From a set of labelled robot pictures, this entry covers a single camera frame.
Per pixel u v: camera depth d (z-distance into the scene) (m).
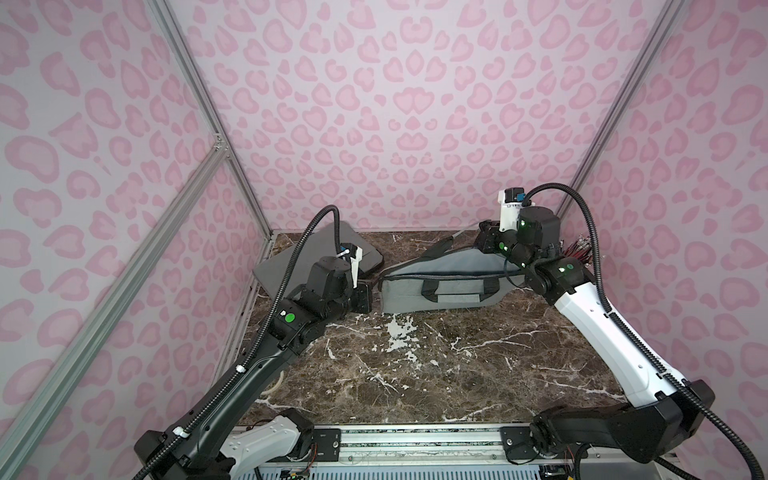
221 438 0.40
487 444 0.75
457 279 0.72
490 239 0.64
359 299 0.61
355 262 0.62
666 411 0.37
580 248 0.92
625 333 0.43
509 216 0.63
